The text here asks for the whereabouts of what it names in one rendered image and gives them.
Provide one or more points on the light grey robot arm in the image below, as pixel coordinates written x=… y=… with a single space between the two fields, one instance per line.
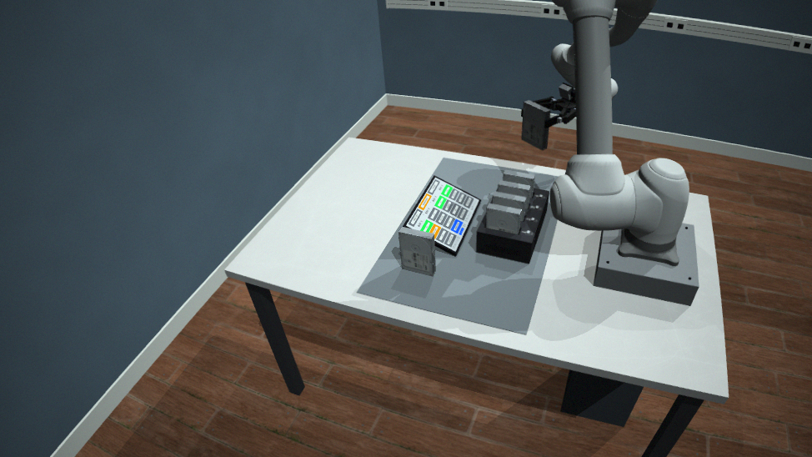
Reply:
x=594 y=193

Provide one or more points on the grey flat mat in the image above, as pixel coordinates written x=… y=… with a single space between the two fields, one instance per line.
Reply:
x=475 y=287

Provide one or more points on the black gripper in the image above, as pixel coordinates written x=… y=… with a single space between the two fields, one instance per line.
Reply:
x=563 y=106

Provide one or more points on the black status display screen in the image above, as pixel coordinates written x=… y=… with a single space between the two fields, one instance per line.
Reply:
x=445 y=211

